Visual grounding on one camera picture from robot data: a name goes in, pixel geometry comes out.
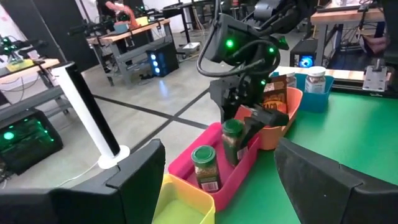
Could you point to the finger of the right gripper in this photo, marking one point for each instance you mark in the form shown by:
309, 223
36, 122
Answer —
267, 117

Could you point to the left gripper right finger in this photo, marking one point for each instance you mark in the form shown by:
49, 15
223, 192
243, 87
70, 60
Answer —
335, 202

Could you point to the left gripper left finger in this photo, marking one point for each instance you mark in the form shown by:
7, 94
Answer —
77, 208

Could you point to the green-lid spice jar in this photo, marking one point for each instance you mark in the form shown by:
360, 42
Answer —
231, 137
205, 168

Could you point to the white-lid glass spice jar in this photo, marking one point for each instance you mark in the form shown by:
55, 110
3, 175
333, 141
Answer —
314, 82
291, 81

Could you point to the black bench robot arm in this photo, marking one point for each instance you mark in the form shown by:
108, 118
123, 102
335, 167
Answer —
93, 28

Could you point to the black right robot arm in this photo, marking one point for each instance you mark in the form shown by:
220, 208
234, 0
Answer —
224, 34

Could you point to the orange plastic bin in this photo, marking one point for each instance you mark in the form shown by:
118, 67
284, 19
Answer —
273, 137

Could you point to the blue plastic bin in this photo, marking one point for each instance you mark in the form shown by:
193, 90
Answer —
311, 102

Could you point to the white floor box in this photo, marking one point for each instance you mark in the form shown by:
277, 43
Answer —
191, 46

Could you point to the computer tower blue fan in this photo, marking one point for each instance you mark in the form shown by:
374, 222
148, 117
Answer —
306, 60

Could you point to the computer tower blue lights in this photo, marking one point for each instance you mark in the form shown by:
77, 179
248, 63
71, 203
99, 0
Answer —
168, 59

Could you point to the green table mat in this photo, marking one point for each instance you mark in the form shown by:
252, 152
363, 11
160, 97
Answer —
342, 130

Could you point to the computer tower green lights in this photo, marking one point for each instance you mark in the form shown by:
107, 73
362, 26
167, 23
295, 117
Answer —
28, 146

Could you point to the pink plastic bin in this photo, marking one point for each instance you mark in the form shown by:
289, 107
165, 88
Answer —
186, 161

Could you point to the white black pole round base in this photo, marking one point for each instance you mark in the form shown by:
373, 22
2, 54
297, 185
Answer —
93, 121

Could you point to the black desk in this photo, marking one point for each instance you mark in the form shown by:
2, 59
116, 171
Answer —
180, 7

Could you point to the yellow plastic bin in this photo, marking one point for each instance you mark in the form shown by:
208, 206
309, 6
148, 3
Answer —
177, 214

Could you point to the grey metal mounting plate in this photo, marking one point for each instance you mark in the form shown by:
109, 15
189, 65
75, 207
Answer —
374, 81

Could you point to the maroon bag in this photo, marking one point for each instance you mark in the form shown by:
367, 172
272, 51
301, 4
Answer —
374, 45

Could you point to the wood-top side table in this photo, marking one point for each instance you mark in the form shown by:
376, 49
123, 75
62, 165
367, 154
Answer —
31, 67

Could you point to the yellow green pad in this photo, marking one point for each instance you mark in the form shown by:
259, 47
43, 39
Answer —
20, 65

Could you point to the black aluminium table frame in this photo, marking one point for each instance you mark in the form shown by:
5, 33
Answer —
348, 85

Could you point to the wood-top grey-frame workbench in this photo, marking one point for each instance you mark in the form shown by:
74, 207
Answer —
130, 29

